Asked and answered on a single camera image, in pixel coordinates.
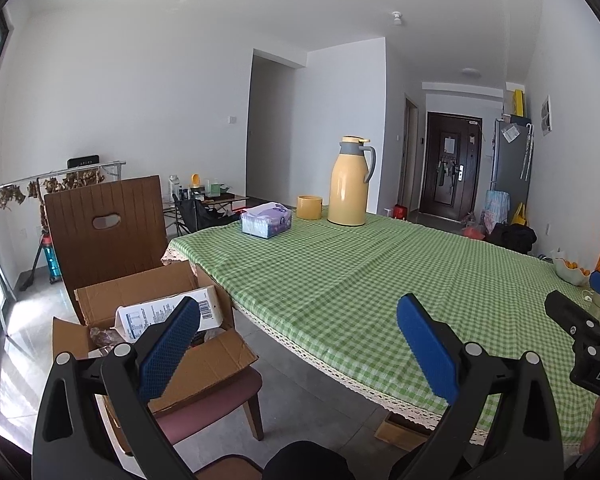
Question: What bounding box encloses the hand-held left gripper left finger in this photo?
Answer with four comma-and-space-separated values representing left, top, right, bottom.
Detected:
31, 296, 202, 480

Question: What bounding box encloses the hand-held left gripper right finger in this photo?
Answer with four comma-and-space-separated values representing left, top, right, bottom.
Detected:
389, 293, 565, 480

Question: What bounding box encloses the white milk carton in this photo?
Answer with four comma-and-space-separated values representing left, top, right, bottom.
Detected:
114, 286, 226, 343

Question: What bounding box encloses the brown cardboard box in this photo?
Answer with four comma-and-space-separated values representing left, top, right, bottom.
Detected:
52, 261, 259, 453

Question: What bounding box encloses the person's right forearm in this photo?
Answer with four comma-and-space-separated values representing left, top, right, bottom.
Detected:
580, 400, 600, 456

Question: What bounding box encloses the green bowl of oranges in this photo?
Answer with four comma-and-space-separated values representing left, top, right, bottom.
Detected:
552, 255, 592, 286

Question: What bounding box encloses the flat cardboard piece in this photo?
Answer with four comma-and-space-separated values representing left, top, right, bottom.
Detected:
375, 412, 431, 453

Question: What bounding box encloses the green checked tablecloth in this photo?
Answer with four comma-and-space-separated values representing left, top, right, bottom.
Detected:
161, 210, 600, 448

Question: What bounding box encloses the black bag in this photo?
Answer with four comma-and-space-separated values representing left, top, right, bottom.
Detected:
490, 222, 537, 253

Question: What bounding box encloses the patterned cloth bag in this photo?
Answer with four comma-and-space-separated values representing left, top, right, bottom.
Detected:
482, 190, 511, 226

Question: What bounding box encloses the brown wooden chair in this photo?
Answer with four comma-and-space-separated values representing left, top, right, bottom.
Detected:
44, 175, 265, 456
192, 454, 266, 480

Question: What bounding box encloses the black folding chair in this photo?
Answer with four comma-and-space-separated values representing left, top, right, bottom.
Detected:
172, 197, 241, 236

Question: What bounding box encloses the grey refrigerator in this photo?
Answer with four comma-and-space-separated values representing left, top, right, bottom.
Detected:
491, 117, 533, 221

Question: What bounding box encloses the hanging umbrella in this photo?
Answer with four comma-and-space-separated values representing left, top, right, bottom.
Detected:
520, 122, 535, 181

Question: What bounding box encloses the dark brown entrance door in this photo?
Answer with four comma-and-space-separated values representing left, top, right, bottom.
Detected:
420, 111, 482, 221

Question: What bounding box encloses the folding table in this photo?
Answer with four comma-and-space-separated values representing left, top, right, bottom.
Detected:
162, 192, 248, 236

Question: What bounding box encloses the person's dark clothing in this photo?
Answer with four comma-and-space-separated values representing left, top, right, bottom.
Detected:
262, 440, 356, 480

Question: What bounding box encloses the purple tissue pack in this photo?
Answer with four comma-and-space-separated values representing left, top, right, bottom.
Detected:
241, 201, 294, 238

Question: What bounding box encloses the yellow thermos jug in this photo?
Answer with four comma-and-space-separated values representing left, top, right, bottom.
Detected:
327, 136, 377, 227

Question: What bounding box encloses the yellow round container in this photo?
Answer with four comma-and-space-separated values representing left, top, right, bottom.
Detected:
297, 195, 324, 220

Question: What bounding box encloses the wooden interior door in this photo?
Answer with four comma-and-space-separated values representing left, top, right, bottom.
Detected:
402, 94, 421, 216

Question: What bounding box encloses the metal drying rack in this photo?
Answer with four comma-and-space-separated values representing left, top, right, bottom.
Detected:
0, 160, 127, 216

